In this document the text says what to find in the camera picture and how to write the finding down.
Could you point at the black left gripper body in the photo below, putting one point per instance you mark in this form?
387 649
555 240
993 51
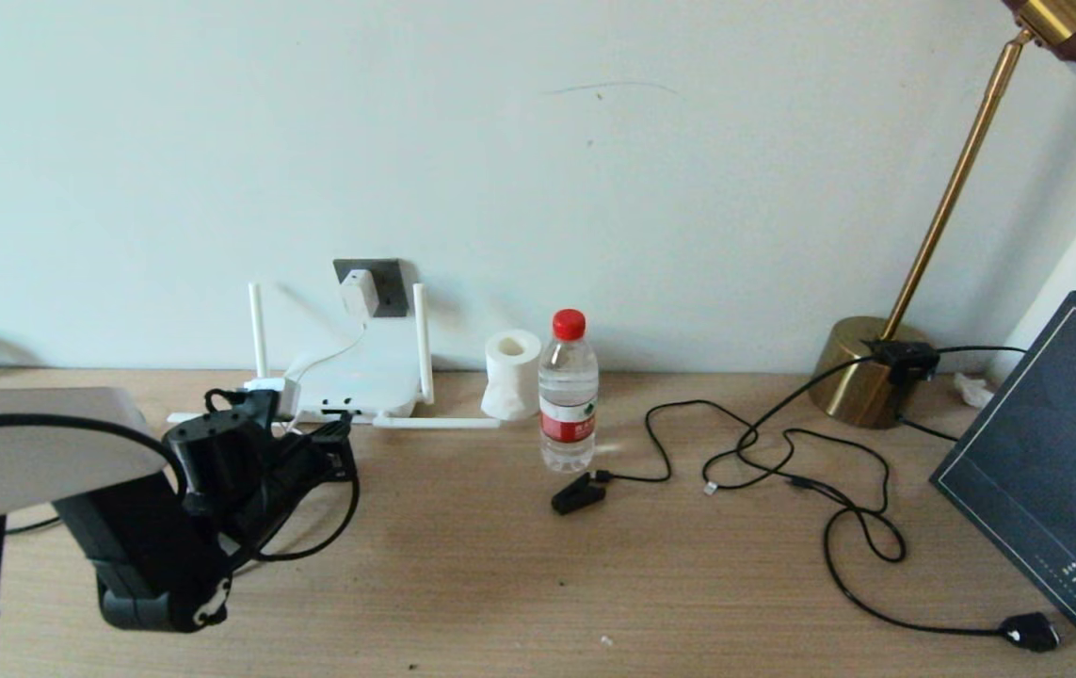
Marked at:
297 476

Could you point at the clear water bottle red cap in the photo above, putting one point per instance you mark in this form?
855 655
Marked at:
568 414

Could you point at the white power adapter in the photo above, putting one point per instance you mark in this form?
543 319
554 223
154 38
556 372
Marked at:
361 294

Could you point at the white router with antennas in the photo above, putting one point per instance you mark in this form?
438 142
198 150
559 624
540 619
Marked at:
359 381

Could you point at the white toilet paper roll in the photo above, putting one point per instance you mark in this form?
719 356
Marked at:
511 377

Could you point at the small black charging dock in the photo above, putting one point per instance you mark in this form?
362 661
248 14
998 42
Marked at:
578 494

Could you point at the grey wall socket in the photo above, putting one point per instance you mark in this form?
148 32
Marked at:
394 282

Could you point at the brass desk lamp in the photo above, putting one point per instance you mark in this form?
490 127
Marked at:
853 395

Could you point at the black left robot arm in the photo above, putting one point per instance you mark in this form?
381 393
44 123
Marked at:
76 508

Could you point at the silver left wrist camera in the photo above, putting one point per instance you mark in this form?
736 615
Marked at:
274 394

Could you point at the black inline switch box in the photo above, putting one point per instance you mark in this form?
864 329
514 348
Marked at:
905 358

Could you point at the crumpled white tissue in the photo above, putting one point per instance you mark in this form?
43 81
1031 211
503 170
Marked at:
973 391

